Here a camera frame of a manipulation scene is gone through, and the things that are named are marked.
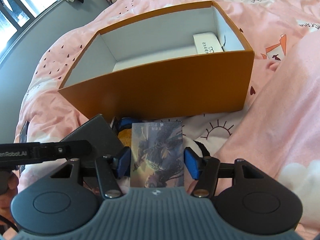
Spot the grey box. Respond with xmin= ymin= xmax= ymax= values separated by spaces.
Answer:
xmin=61 ymin=114 xmax=124 ymax=167

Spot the illustrated card box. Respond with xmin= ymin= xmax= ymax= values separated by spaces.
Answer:
xmin=130 ymin=121 xmax=184 ymax=188

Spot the white box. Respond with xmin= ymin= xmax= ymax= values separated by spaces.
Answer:
xmin=193 ymin=32 xmax=223 ymax=54

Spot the white black plush toy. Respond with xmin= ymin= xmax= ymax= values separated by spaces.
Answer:
xmin=184 ymin=138 xmax=210 ymax=158

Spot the brown bear plush blue uniform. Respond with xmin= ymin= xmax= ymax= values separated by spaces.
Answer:
xmin=118 ymin=118 xmax=132 ymax=147

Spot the person left hand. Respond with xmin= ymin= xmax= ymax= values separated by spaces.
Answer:
xmin=1 ymin=173 xmax=19 ymax=227

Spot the black smartphone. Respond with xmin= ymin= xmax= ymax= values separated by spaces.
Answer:
xmin=18 ymin=120 xmax=30 ymax=174

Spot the orange cardboard storage box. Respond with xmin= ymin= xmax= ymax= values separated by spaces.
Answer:
xmin=59 ymin=1 xmax=254 ymax=120

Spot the pink patterned duvet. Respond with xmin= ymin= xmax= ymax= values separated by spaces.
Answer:
xmin=16 ymin=0 xmax=319 ymax=239

